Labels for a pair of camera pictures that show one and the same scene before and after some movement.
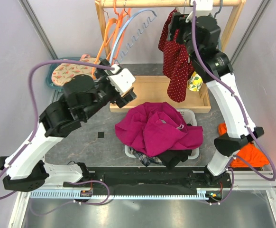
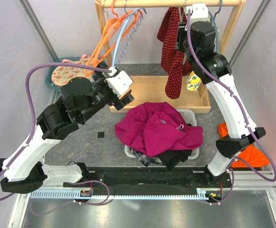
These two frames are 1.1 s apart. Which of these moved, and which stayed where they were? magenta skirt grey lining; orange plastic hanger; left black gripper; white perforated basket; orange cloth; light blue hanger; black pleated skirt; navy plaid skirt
Moved: orange plastic hanger; light blue hanger
Stayed: orange cloth; navy plaid skirt; white perforated basket; magenta skirt grey lining; left black gripper; black pleated skirt
